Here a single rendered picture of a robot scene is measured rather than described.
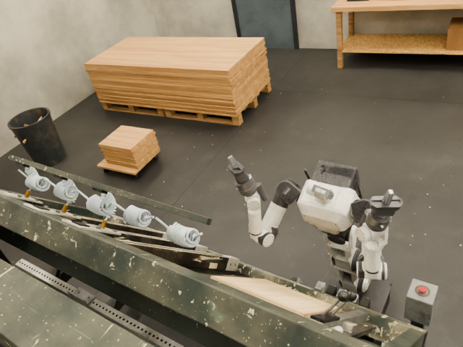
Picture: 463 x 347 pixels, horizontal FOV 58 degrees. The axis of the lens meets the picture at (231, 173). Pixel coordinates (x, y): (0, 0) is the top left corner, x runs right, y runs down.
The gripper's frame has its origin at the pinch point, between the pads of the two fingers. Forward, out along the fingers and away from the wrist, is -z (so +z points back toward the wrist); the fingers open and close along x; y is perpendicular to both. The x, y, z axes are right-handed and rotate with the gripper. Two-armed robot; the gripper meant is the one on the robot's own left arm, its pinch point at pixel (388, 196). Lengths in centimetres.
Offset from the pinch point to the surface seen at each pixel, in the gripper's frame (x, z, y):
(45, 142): 284, 247, 284
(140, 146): 155, 213, 240
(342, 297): 23.5, 6.5, -36.5
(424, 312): -32, 70, -17
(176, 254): 84, 39, 0
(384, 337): -11, 70, -28
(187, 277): 72, -23, -43
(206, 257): 71, 59, 9
